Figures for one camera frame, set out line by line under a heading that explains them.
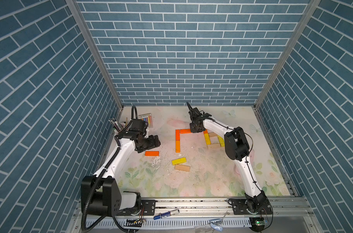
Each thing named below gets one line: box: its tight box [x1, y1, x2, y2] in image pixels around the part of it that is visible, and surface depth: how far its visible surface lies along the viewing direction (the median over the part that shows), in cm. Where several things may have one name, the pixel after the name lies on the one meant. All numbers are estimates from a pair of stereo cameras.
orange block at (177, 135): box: [175, 129, 180, 141], surface depth 104 cm
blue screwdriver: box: [153, 208, 179, 220], surface depth 72 cm
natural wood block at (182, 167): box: [174, 164, 191, 172], surface depth 89 cm
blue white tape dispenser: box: [209, 218, 224, 233], surface depth 70 cm
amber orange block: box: [175, 140, 181, 153], surface depth 99 cm
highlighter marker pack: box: [138, 113, 154, 129], surface depth 114 cm
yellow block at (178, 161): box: [171, 157, 187, 166], surface depth 92 cm
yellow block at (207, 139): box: [204, 133, 211, 145], surface depth 102 cm
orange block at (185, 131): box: [179, 128, 192, 134], surface depth 107 cm
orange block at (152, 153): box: [144, 150, 160, 157], surface depth 95 cm
